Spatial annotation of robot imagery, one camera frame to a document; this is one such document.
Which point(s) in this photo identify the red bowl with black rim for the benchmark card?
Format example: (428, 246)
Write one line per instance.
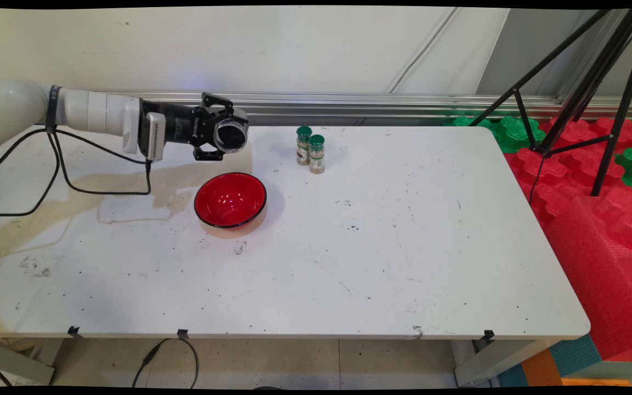
(231, 200)

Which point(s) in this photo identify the green-lid spice jar pale label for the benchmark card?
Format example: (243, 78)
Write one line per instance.
(317, 156)

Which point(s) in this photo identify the clear jar of black grains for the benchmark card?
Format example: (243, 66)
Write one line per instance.
(231, 134)

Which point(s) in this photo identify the green-lid spice jar dark label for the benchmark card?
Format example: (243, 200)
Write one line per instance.
(303, 148)

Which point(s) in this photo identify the red foam puzzle floor mat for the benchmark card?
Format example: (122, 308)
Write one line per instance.
(557, 164)

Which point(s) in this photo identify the flat green foam puzzle piece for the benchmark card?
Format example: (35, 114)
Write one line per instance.
(467, 120)

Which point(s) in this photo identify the large green foam puzzle piece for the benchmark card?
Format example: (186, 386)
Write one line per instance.
(513, 134)

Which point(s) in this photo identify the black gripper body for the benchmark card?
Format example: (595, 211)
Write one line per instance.
(181, 123)

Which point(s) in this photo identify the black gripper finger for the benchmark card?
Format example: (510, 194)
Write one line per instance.
(207, 153)
(217, 104)

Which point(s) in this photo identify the white grey wrist camera box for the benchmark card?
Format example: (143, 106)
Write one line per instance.
(154, 137)

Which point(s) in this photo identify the aluminium rail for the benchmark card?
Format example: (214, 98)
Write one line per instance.
(349, 104)

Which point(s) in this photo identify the black tripod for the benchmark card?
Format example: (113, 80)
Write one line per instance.
(589, 82)

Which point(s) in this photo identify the teal and orange foam mat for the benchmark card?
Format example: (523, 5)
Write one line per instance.
(574, 356)

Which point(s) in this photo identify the grey angled table leg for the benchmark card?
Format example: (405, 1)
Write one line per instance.
(14, 362)
(491, 365)

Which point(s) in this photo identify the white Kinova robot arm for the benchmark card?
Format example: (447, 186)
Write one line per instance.
(91, 112)

